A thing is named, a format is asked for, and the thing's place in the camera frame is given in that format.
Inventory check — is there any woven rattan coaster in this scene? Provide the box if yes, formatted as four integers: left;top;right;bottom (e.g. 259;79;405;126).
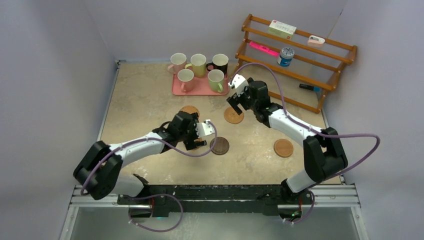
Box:
223;107;245;124
178;105;200;120

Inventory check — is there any green mug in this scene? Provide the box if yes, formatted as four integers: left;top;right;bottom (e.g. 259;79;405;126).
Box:
207;69;225;93

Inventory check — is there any pink plastic tray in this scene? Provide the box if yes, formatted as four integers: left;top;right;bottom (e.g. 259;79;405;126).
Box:
171;74;229;96

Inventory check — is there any pink mug front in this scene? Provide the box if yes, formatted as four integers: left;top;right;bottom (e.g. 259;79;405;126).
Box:
177;69;195;93

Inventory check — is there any black mug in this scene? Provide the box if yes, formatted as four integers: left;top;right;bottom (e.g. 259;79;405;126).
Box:
206;53;229;76

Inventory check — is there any dark walnut wooden coaster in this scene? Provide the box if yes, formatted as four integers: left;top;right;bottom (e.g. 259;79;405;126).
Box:
209;136;230;155

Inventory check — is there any yellow mug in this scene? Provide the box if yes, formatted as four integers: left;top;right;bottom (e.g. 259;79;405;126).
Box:
184;53;207;78

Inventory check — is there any blue white round jar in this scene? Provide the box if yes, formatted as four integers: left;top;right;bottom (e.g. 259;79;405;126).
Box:
277;47;295;67

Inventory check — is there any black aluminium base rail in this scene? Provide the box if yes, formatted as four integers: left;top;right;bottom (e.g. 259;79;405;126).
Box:
67;184;362;220

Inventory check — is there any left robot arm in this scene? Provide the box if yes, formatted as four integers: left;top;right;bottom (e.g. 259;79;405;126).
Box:
72;111;218;205

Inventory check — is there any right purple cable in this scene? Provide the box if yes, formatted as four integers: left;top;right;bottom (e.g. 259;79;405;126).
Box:
231;62;381;226

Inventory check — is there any small pink white case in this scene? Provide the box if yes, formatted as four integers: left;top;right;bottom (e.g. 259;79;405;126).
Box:
307;35;326;48

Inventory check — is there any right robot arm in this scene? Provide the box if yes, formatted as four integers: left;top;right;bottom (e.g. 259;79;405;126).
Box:
227;74;348;204

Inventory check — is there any black blue marker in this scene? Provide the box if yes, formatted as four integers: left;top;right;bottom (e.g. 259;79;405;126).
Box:
299;83;321;92

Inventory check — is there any white green box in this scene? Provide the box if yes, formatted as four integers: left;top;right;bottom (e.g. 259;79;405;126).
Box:
267;20;297;40

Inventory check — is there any wooden tiered shelf rack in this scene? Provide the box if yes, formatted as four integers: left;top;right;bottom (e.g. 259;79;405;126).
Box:
231;13;358;114

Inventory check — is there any pink highlighter marker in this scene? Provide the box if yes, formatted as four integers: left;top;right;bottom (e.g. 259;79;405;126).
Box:
248;41;279;57

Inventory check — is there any pink mug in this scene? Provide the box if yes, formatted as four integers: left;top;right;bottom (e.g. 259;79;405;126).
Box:
167;52;187;75
177;69;195;93

